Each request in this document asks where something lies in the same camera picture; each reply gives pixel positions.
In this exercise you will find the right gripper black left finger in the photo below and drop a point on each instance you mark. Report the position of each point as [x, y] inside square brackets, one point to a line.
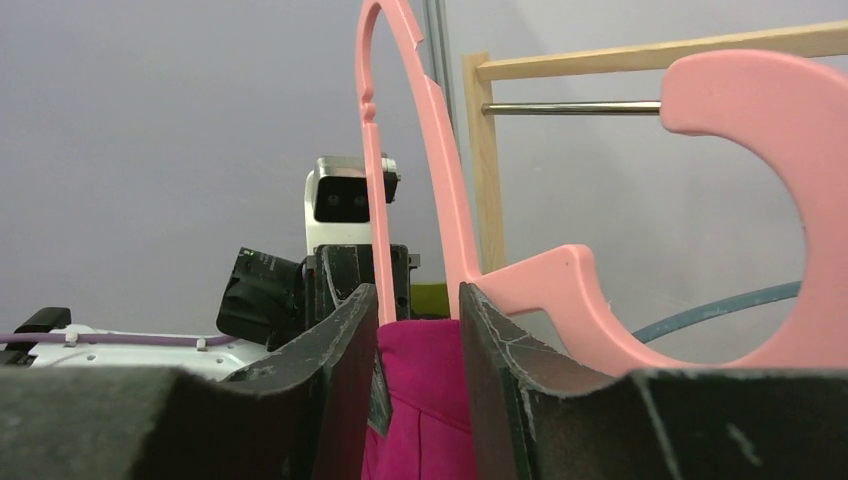
[298, 413]

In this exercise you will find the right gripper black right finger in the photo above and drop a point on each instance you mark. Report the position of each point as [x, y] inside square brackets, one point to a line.
[538, 414]

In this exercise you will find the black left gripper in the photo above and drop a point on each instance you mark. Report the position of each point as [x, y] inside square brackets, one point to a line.
[333, 272]

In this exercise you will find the magenta skirt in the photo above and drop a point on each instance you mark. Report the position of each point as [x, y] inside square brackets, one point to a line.
[429, 435]

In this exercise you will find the grey-blue plastic hanger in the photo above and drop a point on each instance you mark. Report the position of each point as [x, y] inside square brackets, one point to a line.
[716, 309]

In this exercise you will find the pink hanger hook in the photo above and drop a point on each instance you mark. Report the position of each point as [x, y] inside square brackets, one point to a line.
[764, 90]

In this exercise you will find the olive green plastic basket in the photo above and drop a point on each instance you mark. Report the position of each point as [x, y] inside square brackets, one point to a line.
[429, 301]

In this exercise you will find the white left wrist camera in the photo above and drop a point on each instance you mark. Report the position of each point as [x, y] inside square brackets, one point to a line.
[336, 203]

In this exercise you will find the wooden clothes rack frame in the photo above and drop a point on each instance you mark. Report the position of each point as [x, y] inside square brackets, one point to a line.
[490, 166]

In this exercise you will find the grey wall conduit strip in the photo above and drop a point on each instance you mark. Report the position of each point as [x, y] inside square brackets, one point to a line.
[437, 38]

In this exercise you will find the steel hanging rail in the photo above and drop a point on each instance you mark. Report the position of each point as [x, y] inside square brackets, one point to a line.
[612, 108]

